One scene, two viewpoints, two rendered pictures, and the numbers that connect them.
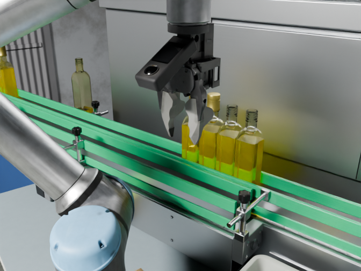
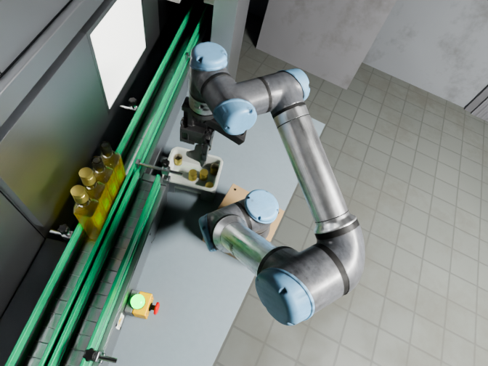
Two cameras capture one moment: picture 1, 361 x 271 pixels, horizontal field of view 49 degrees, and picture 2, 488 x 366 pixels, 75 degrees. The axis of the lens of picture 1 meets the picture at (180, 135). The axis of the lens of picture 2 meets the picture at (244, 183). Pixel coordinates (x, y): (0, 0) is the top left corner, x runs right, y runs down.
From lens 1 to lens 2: 118 cm
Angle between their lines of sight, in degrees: 91
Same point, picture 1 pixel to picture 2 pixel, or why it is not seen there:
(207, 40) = not seen: hidden behind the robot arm
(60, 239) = (275, 208)
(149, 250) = (159, 258)
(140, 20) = not seen: outside the picture
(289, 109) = (74, 127)
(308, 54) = (64, 82)
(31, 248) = (194, 346)
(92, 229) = (263, 197)
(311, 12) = (47, 53)
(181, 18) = not seen: hidden behind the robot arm
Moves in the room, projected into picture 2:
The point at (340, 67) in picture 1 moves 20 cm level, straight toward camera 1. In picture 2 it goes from (80, 70) to (150, 74)
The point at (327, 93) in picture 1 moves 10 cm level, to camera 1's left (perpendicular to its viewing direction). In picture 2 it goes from (82, 92) to (92, 115)
